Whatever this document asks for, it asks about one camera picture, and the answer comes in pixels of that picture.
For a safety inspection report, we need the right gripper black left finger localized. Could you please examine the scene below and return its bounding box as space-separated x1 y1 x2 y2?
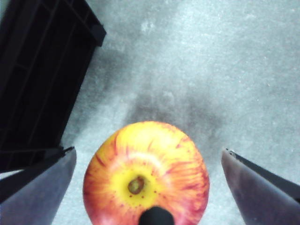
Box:
0 147 77 225

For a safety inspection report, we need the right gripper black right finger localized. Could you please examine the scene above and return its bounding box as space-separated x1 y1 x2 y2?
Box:
221 148 300 225

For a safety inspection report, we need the red apple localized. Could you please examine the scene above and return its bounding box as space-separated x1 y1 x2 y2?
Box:
82 121 210 225

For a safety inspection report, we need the black plastic plate rack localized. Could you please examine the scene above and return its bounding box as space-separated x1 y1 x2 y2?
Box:
0 0 107 174

